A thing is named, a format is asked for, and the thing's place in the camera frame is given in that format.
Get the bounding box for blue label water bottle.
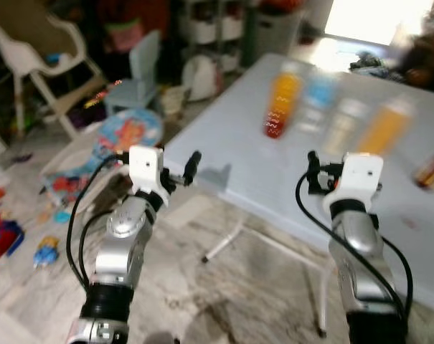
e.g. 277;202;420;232
301;68;339;133

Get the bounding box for grey plastic bin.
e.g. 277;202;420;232
256;7;307;54

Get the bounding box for red blue toy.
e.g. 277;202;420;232
0;215;24;269

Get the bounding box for small pale blue chair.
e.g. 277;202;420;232
105;30;164;117

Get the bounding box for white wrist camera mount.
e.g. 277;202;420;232
323;153;385;216
129;145;169;210

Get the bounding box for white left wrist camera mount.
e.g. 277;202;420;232
129;145;169;210

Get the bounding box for orange red drink bottle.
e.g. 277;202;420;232
264;63;303;140

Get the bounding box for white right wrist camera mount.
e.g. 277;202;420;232
323;153;385;216

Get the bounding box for white plastic armchair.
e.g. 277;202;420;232
0;13;108;140

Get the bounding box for orange juice bottle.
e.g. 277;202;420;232
360;97;416;156

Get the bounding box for white round bag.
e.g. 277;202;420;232
182;56;219;101

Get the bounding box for pale cream drink bottle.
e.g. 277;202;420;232
323;97;368;157

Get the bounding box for colourful round play mat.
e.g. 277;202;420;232
95;109;165;155

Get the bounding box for blue yellow toy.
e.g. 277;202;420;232
34;236;61;267

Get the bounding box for white shelf unit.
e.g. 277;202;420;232
182;0;246;62

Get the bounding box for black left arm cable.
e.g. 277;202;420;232
65;152;133;291

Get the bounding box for pale blue folding table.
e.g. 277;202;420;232
163;52;434;338

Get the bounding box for pink green box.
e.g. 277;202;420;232
105;20;146;52

